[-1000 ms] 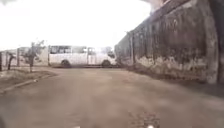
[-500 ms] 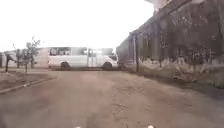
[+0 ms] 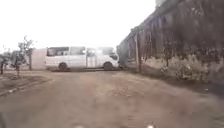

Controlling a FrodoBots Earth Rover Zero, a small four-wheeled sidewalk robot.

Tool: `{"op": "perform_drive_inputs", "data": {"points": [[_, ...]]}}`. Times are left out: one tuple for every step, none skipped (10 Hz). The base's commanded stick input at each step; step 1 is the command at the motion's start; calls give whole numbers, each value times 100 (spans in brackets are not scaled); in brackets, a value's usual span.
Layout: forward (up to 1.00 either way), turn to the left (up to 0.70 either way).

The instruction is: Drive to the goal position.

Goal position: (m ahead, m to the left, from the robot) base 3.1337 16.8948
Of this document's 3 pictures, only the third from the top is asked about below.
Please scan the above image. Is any wooden pole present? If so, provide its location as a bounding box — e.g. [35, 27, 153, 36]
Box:
[133, 31, 142, 74]

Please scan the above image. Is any tall dark wall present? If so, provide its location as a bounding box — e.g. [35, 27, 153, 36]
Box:
[116, 0, 224, 71]

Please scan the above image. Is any small tree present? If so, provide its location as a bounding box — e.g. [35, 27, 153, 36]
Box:
[9, 35, 36, 76]

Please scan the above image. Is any pale wall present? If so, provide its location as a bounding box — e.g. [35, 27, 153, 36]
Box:
[29, 48, 48, 71]

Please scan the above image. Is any dry weeds strip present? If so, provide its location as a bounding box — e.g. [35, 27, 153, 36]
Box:
[141, 54, 224, 84]

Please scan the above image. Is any raised dirt verge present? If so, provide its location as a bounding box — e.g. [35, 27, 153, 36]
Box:
[0, 73, 49, 97]

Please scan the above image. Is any brown dirt road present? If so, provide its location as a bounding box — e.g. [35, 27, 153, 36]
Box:
[0, 68, 224, 128]

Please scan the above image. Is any white van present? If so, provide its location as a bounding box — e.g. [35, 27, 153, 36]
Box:
[44, 45, 121, 71]

